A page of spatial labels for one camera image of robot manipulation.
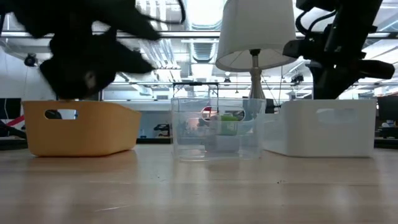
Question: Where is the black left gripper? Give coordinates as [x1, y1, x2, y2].
[39, 28, 156, 120]

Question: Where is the orange plastic bin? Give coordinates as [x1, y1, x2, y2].
[21, 100, 142, 157]

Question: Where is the white plastic bin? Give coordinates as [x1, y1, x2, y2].
[262, 98, 377, 158]

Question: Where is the clear plastic bin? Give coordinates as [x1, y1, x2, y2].
[170, 96, 267, 162]

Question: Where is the black monitor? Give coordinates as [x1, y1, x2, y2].
[0, 98, 22, 121]
[377, 95, 398, 122]

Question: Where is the table lamp with white shade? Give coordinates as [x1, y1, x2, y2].
[215, 0, 298, 100]

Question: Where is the small green object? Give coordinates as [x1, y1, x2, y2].
[220, 113, 239, 136]

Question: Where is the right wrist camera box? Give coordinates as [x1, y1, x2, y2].
[282, 39, 315, 60]

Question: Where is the black ceiling camera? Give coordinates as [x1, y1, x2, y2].
[24, 53, 37, 68]

